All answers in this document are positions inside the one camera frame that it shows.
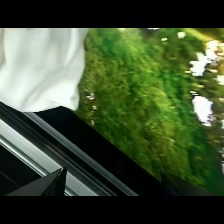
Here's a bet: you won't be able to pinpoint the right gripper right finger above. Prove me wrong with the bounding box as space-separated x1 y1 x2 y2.
159 169 214 197

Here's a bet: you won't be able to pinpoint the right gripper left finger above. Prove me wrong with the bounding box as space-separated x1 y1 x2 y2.
6 167 68 197

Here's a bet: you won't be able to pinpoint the white garment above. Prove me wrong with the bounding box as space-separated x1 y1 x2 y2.
0 27 90 113

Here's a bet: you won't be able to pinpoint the silver frame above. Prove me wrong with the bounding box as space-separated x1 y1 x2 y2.
0 111 111 197

